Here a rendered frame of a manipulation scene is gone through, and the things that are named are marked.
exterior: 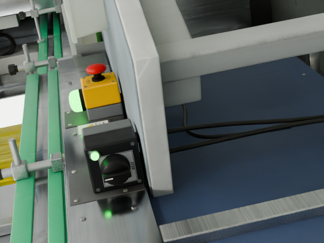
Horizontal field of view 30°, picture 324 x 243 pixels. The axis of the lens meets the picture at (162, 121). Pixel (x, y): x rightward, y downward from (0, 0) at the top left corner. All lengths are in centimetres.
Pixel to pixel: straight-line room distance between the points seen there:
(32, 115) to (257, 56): 63
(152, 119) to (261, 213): 19
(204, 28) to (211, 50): 173
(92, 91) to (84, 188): 27
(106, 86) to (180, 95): 33
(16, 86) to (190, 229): 177
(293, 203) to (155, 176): 20
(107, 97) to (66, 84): 27
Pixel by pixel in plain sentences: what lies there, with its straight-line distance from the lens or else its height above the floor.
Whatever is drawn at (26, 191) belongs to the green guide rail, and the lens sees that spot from 103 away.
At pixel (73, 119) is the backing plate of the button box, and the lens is 121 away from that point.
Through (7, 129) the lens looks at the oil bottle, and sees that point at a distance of 159.
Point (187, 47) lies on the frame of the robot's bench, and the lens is 83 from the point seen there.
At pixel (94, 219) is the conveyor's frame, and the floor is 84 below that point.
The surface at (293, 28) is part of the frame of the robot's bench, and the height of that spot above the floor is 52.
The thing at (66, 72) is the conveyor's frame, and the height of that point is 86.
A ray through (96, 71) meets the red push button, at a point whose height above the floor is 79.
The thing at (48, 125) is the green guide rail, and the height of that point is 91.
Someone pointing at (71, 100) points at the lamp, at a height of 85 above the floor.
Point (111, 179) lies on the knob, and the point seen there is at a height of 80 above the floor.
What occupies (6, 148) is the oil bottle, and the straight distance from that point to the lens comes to 149.
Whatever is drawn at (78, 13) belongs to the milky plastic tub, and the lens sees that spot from 115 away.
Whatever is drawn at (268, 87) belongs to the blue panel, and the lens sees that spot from 128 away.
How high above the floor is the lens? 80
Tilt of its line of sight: 6 degrees down
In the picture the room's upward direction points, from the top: 102 degrees counter-clockwise
